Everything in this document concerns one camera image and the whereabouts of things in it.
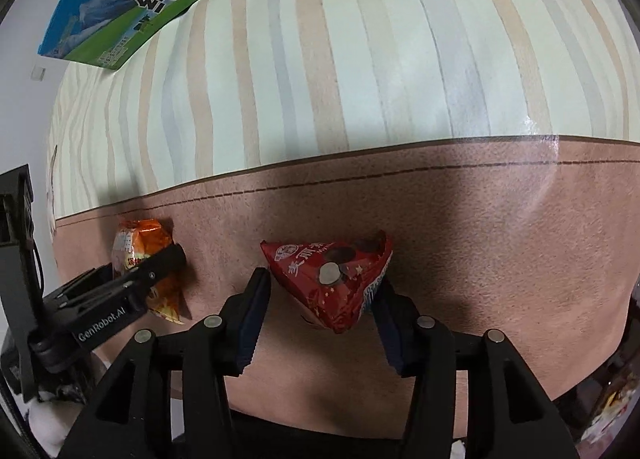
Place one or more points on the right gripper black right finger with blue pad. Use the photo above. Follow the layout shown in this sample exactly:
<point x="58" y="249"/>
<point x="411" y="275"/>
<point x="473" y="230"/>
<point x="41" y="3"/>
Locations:
<point x="510" y="415"/>

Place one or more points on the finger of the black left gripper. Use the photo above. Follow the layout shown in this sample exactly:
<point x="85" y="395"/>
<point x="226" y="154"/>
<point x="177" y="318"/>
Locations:
<point x="100" y="284"/>

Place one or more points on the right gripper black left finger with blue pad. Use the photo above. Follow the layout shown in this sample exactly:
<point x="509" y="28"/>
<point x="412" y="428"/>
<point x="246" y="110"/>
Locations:
<point x="164" y="396"/>

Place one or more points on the red triangular snack packet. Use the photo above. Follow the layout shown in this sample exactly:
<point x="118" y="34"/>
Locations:
<point x="335" y="281"/>

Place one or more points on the striped white quilt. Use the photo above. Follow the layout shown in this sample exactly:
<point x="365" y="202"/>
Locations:
<point x="236" y="84"/>

